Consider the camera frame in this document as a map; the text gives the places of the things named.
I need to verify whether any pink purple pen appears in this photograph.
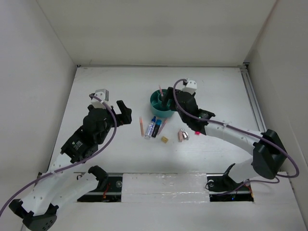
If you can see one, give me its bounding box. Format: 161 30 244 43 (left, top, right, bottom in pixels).
157 118 168 135

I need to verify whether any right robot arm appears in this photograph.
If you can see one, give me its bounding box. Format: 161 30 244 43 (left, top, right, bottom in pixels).
162 87 287 193

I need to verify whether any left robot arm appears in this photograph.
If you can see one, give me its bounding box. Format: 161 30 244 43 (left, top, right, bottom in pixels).
9 101 132 231

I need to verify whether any teal round compartment organizer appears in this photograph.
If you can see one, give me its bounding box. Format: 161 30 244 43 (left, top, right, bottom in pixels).
150 90 174 118

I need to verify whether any orange marker pen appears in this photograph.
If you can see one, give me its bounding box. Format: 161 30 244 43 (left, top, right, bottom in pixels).
139 116 145 137

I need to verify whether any clear spray bottle blue cap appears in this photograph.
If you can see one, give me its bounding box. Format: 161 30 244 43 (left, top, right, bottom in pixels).
145 116 156 139

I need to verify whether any black marker blue cap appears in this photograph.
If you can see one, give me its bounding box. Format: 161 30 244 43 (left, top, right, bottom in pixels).
151 119 162 138

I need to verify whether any yellow eraser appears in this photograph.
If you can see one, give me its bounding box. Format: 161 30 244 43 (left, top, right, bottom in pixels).
161 136 168 143

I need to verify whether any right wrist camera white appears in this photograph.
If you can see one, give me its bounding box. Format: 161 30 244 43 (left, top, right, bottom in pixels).
181 78 197 95

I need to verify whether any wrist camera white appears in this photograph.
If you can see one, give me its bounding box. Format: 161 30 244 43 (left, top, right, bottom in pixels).
90 89 109 109
181 78 197 95

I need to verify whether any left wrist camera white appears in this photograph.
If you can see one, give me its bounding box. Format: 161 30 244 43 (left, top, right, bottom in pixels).
90 89 109 109

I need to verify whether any aluminium rail right side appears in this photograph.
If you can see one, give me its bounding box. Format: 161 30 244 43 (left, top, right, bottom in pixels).
239 63 267 132

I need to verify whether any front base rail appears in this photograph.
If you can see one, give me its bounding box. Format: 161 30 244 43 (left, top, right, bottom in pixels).
78 173 254 204

